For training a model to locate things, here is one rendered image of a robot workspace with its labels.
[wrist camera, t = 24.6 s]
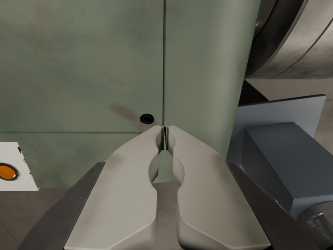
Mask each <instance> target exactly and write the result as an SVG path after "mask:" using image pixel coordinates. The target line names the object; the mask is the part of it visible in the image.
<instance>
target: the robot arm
mask: <svg viewBox="0 0 333 250"><path fill-rule="evenodd" d="M164 137H165V144H166V150H168V151H169V153H170V154H171V155H172V156H173V167H172V174H173V176H174V177H175V178H176V179H177V181H178V182H179V184H180V186H181V187H180V189H179V190H178V193H177V207H176V227H177V236H178V242H179V244H180V246H181V247H182V248H183V249H184V250H333V201H328V202H323V203H320V204H317V205H314V206H312V207H310V208H308V209H307V210H305V211H304V212H303V213H301V214H300V215H299V217H298V218H297V219H296V220H295V219H294V218H293V217H292V216H291V215H290V214H289V213H288V212H287V211H286V210H285V209H284V208H283V207H282V206H281V205H280V204H279V203H278V202H277V201H276V200H275V199H274V198H273V197H272V196H270V195H269V194H268V193H267V192H266V191H265V190H264V189H263V188H262V187H261V186H260V185H258V184H257V183H256V182H255V181H254V180H253V179H252V178H251V177H250V176H249V175H247V174H246V173H245V172H244V171H243V170H242V169H241V168H240V167H239V166H238V165H237V164H235V163H234V162H227V161H226V160H225V159H224V158H223V157H222V156H221V155H220V154H219V153H218V152H216V151H215V150H214V149H212V148H211V147H210V146H208V145H207V144H205V143H204V142H202V141H200V140H198V139H197V138H195V137H193V136H191V135H190V134H188V133H186V132H185V131H183V130H181V129H179V128H178V127H176V126H174V125H167V126H162V125H156V126H154V127H152V128H150V129H149V130H147V131H145V132H144V133H142V134H140V135H139V136H137V137H135V138H134V139H132V140H130V141H128V142H127V143H125V144H124V145H122V146H121V147H119V148H118V149H117V150H116V151H114V152H113V153H112V154H111V155H110V156H109V157H108V158H107V159H106V160H105V161H104V162H97V163H96V164H95V165H94V166H93V167H92V168H91V169H90V170H89V171H87V172H86V173H85V174H84V175H83V176H82V177H81V178H80V179H79V180H78V181H77V182H76V183H75V184H74V185H73V186H72V187H71V188H70V189H69V190H68V191H67V192H66V193H65V194H63V195H62V196H61V197H60V198H59V199H58V200H57V201H56V202H55V203H54V204H53V205H52V206H51V207H50V208H49V209H48V210H47V211H46V212H45V213H44V214H43V215H42V216H41V217H40V218H39V220H38V221H37V222H36V223H35V224H34V225H33V227H32V228H31V229H30V230H29V232H28V233H27V234H26V235H25V237H24V238H23V239H22V241H21V242H20V243H19V245H18V246H17V248H16V249H15V250H151V249H152V248H153V247H154V245H155V243H156V237H157V191H156V190H155V188H154V187H153V185H152V182H153V181H154V179H155V178H156V177H157V176H158V155H159V153H160V152H161V150H164Z"/></svg>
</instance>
